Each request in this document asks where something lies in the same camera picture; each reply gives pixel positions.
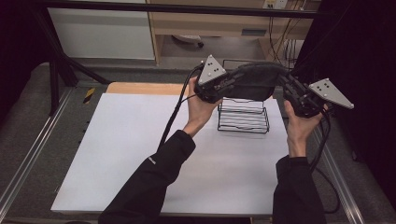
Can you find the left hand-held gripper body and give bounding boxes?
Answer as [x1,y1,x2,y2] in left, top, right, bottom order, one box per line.
[193,54,233,105]

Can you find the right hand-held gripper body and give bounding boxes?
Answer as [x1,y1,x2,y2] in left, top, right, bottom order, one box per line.
[284,77,355,119]

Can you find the black towel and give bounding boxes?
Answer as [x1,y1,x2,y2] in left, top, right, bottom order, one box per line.
[223,61,290,103]

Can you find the black wire rack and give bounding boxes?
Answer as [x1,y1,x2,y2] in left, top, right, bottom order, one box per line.
[217,59,271,135]

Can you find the person's left hand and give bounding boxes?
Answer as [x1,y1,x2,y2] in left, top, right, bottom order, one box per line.
[182,76,224,138]

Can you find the person's right hand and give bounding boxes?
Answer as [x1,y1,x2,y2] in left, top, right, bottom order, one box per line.
[283,99,330,159]

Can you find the white chair base with caster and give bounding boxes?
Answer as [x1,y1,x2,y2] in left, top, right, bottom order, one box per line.
[171,34,205,49]

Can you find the light wooden desk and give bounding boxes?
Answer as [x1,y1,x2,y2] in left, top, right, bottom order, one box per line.
[146,0,322,65]

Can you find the wooden table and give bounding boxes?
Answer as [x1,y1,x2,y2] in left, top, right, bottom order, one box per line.
[106,81,275,101]

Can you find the black curtain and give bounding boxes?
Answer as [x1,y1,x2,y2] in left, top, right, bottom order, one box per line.
[294,0,396,213]
[0,0,54,124]

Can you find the white power strip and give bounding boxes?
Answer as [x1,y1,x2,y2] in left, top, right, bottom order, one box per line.
[262,0,289,10]

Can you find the white cabinet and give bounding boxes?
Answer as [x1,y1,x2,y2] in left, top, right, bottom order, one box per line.
[48,0,156,61]

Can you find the yellow black tape strip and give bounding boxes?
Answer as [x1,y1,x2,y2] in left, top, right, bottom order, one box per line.
[82,87,96,105]

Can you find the white table mat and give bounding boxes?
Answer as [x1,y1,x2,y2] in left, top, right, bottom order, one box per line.
[50,92,290,217]

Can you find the hanging black cables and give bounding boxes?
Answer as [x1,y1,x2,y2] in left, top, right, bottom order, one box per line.
[268,16,301,72]

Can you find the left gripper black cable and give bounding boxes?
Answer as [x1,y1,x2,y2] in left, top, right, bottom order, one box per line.
[156,63,205,152]

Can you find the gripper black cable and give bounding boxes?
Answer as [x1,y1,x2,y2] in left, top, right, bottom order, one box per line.
[156,63,205,152]
[308,109,341,215]

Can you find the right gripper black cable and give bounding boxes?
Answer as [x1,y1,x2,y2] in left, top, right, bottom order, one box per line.
[308,109,341,215]

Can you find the black horizontal frame bar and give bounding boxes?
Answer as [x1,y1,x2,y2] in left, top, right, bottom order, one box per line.
[31,1,319,20]

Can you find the aluminium rail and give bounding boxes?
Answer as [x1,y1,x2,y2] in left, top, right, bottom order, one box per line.
[0,88,75,213]
[310,124,366,224]

